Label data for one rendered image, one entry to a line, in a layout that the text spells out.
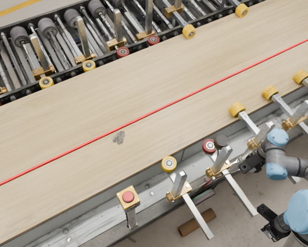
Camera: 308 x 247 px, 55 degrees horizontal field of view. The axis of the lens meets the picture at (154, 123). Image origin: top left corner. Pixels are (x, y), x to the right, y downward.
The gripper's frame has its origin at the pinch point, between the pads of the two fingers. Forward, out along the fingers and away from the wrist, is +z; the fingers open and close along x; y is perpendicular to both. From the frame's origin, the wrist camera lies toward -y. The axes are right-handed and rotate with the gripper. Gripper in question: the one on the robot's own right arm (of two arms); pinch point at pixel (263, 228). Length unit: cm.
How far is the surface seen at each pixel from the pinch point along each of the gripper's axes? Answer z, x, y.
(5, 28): -1, -71, -196
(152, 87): -7, -9, -98
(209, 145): -7.9, -0.8, -48.6
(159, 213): 13, -40, -34
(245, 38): -7, 68, -103
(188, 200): -0.1, -25.4, -30.1
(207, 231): -0.1, -25.4, -12.8
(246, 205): -3.2, -1.2, -13.0
